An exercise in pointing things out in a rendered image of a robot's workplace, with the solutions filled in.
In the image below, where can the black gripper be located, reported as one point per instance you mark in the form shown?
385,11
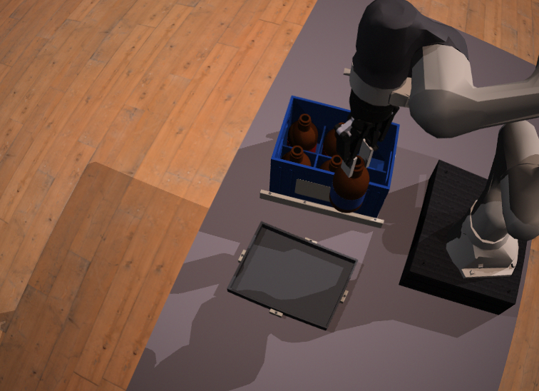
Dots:
359,121

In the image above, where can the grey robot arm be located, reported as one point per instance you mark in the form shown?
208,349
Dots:
395,41

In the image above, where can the brown bottle with blue label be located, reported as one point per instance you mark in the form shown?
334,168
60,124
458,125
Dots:
347,194

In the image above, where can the dark blue crate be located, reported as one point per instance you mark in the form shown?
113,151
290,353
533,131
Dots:
313,184

